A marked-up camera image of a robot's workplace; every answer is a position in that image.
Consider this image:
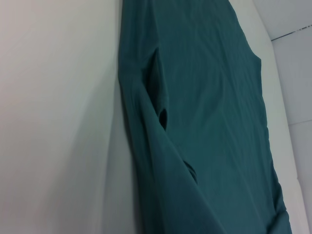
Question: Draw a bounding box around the blue shirt with FREE print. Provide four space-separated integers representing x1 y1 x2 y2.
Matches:
117 0 293 234

